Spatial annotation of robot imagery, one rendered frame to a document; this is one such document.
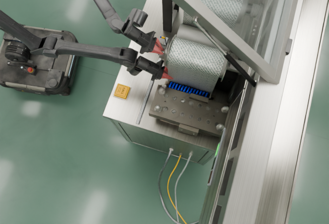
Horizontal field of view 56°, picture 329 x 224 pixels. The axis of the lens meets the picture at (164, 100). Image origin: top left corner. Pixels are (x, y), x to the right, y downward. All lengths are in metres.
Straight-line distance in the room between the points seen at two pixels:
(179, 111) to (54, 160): 1.43
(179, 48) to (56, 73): 1.42
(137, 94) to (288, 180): 0.93
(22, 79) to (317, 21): 2.13
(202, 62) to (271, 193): 0.59
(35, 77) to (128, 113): 1.16
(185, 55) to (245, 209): 0.72
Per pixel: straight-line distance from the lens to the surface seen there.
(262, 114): 0.95
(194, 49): 1.36
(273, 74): 0.96
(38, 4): 3.29
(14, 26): 1.57
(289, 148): 1.18
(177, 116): 1.55
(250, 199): 0.91
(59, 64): 2.65
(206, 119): 1.56
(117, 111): 1.71
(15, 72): 2.76
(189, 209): 2.54
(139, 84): 1.74
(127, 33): 1.35
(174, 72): 1.49
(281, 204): 1.16
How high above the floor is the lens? 2.54
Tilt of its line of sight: 73 degrees down
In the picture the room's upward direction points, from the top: 3 degrees counter-clockwise
